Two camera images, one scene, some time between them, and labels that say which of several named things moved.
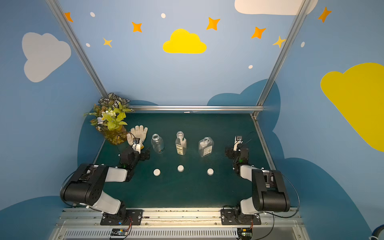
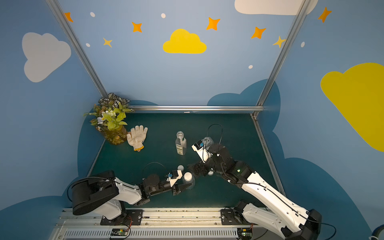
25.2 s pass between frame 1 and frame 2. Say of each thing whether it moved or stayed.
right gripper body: moved
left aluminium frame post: stayed
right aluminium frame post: stayed
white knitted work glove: stayed
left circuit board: stayed
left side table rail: stayed
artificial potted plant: stayed
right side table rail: stayed
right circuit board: stayed
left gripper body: moved
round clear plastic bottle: moved
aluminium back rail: stayed
